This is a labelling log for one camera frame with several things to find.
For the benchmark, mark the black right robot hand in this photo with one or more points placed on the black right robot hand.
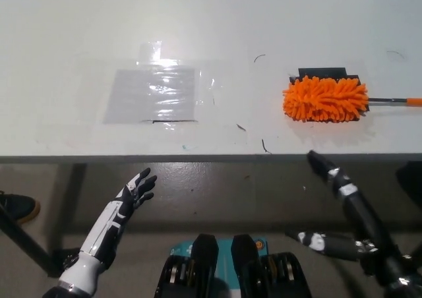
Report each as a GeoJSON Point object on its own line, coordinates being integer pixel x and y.
{"type": "Point", "coordinates": [366, 219]}

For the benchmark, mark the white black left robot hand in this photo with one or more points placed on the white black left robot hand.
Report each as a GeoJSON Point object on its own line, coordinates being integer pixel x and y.
{"type": "Point", "coordinates": [113, 219]}

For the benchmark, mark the orange microfiber telescopic duster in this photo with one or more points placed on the orange microfiber telescopic duster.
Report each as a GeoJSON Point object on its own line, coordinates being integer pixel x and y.
{"type": "Point", "coordinates": [323, 100]}

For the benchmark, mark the black teal robot body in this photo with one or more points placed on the black teal robot body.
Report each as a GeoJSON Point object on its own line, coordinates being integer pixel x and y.
{"type": "Point", "coordinates": [204, 255]}

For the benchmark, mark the black metal table leg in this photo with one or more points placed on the black metal table leg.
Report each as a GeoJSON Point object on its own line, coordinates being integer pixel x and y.
{"type": "Point", "coordinates": [23, 235]}

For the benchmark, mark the black shoe tan sole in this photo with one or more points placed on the black shoe tan sole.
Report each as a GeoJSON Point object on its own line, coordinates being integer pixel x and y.
{"type": "Point", "coordinates": [16, 205]}

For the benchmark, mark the taped clear plastic sheet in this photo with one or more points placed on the taped clear plastic sheet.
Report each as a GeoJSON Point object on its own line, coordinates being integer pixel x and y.
{"type": "Point", "coordinates": [132, 97]}

